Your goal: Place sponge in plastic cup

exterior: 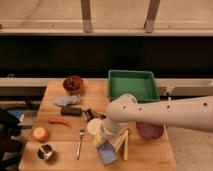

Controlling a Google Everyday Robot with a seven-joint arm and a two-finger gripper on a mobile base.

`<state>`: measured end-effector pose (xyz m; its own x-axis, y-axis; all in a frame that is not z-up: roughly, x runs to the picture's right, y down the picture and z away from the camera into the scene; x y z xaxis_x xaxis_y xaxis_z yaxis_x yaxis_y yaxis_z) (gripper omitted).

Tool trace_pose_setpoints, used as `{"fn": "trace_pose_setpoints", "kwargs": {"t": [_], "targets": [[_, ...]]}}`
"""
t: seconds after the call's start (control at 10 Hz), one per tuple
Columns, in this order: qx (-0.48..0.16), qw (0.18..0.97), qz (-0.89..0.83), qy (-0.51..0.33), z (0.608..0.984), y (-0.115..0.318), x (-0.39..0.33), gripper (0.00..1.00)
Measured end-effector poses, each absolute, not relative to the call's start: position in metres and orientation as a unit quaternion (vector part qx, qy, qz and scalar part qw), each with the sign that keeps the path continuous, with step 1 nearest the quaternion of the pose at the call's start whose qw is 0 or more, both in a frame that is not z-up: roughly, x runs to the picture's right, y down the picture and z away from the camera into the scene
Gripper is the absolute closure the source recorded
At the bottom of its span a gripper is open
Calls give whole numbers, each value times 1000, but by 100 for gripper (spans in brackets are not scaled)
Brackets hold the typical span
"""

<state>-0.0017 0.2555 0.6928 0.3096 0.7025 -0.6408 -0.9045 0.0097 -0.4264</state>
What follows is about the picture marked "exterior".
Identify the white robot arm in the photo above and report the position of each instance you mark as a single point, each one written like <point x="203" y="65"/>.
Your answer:
<point x="192" y="113"/>

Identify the metal post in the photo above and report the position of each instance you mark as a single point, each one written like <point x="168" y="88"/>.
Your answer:
<point x="86" y="16"/>
<point x="151" y="15"/>

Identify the crumpled blue cloth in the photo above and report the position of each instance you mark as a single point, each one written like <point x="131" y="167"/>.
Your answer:
<point x="67" y="100"/>

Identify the dark small toy object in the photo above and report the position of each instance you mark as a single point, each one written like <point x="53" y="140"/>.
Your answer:
<point x="91" y="114"/>

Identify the green plastic bin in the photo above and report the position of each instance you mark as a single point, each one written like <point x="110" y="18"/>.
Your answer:
<point x="141" y="84"/>

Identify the left metal post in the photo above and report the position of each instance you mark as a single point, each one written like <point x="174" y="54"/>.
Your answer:
<point x="86" y="16"/>

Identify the right metal post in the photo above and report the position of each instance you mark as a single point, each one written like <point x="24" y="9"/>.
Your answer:
<point x="151" y="15"/>

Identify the silver fork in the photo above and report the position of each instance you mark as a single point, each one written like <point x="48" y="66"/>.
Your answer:
<point x="81" y="135"/>

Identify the red apple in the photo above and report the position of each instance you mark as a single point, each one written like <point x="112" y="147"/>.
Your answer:
<point x="40" y="134"/>

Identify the white plastic cup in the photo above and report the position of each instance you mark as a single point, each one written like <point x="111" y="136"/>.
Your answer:
<point x="94" y="125"/>

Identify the small metal cup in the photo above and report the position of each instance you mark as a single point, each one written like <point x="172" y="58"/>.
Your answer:
<point x="45" y="152"/>

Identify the red bowl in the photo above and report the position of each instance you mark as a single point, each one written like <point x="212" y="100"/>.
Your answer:
<point x="73" y="84"/>

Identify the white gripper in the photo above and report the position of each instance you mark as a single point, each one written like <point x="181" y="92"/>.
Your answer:
<point x="109" y="130"/>

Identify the black rectangular block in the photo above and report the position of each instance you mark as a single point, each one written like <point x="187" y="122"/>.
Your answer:
<point x="71" y="111"/>

